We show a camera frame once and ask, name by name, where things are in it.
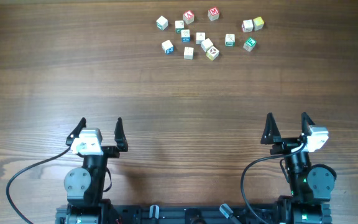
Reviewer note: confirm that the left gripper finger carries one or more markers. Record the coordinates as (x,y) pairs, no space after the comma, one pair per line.
(119,136)
(75,133)

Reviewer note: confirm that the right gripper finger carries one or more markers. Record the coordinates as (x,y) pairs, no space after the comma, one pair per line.
(306,121)
(271,134)

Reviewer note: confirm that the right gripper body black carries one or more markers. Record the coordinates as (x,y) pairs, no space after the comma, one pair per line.
(286,144)

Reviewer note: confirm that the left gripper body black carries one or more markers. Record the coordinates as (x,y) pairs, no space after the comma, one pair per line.
(109,149)

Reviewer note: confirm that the green F block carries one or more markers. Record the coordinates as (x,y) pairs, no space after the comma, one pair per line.
(249,44)

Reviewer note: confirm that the blue edged white block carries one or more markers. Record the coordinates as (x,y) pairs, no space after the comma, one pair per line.
(167,47)

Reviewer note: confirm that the plain white block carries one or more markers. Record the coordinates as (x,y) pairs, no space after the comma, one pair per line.
(206,44)

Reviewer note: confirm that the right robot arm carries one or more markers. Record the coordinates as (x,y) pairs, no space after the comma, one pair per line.
(310,185)

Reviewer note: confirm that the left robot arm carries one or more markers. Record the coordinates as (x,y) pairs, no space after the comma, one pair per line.
(85,185)

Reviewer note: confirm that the yellow edged red circle block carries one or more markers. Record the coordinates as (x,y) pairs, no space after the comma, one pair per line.
(212,53)

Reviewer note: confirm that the left grey clamp lever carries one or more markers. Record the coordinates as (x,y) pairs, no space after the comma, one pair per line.
(154,212)

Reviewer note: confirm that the grey clamp lever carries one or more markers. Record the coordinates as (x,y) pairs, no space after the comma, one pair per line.
(226,210)
(154,212)

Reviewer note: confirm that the right grey clamp lever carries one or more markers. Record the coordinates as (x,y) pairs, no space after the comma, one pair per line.
(226,210)

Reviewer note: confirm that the green edged block right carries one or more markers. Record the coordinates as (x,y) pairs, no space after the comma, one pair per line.
(229,40)

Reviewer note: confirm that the green edged block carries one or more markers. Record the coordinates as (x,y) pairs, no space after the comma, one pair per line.
(229,40)
(162,23)

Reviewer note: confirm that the red edged white block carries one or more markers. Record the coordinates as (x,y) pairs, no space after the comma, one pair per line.
(247,25)

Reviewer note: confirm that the plain wooden block lower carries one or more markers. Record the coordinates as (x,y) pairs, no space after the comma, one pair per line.
(188,53)

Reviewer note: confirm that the plain block with figure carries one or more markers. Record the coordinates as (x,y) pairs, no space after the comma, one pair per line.
(200,36)

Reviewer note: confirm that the green edged block far left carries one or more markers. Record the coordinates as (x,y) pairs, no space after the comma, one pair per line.
(162,23)

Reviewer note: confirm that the blue edged bee block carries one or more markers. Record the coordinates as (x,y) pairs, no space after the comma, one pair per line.
(185,35)

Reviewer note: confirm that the red M block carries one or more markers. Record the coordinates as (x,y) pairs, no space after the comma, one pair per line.
(213,13)

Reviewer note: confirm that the green Z block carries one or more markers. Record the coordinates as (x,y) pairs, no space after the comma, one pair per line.
(179,26)

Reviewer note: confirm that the red A block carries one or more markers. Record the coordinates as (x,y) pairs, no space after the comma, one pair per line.
(188,17)

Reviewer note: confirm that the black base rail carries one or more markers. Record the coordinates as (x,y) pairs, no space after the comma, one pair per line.
(269,212)

